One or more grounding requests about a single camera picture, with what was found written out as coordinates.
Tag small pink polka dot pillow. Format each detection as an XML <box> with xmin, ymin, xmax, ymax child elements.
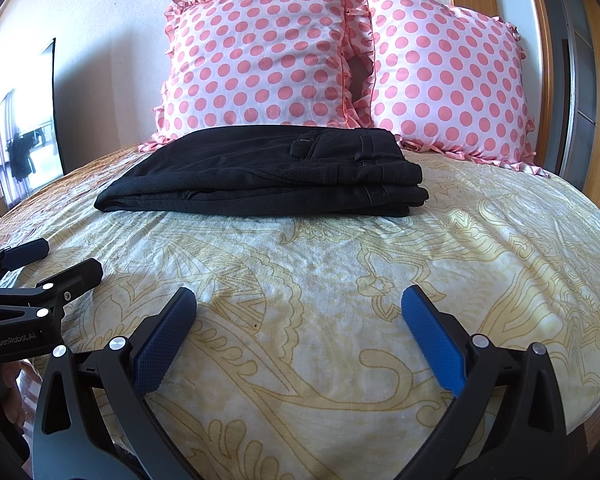
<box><xmin>344</xmin><ymin>0</ymin><xmax>552</xmax><ymax>179</ymax></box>

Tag yellow patterned bedspread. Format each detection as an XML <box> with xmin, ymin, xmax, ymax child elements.
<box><xmin>0</xmin><ymin>142</ymin><xmax>600</xmax><ymax>480</ymax></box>

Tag dark framed glass panel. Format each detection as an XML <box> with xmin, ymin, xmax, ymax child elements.
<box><xmin>0</xmin><ymin>37</ymin><xmax>65</xmax><ymax>207</ymax></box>

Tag large pink polka dot pillow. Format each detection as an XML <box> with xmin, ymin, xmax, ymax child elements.
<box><xmin>139</xmin><ymin>0</ymin><xmax>377</xmax><ymax>154</ymax></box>

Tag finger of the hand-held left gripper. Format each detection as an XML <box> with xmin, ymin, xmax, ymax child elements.
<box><xmin>0</xmin><ymin>258</ymin><xmax>104</xmax><ymax>307</ymax></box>
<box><xmin>0</xmin><ymin>239</ymin><xmax>50</xmax><ymax>287</ymax></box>

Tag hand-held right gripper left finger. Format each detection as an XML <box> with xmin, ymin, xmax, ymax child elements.
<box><xmin>30</xmin><ymin>286</ymin><xmax>199</xmax><ymax>480</ymax></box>

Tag person's left hand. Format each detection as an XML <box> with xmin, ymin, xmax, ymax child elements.
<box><xmin>1</xmin><ymin>361</ymin><xmax>32</xmax><ymax>431</ymax></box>

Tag black pants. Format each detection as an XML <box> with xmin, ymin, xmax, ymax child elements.
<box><xmin>94</xmin><ymin>126</ymin><xmax>430</xmax><ymax>219</ymax></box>

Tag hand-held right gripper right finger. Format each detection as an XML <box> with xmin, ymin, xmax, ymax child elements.
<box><xmin>394</xmin><ymin>285</ymin><xmax>569</xmax><ymax>480</ymax></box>

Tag wooden door frame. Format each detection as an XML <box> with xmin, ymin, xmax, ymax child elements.
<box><xmin>442</xmin><ymin>0</ymin><xmax>600</xmax><ymax>271</ymax></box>

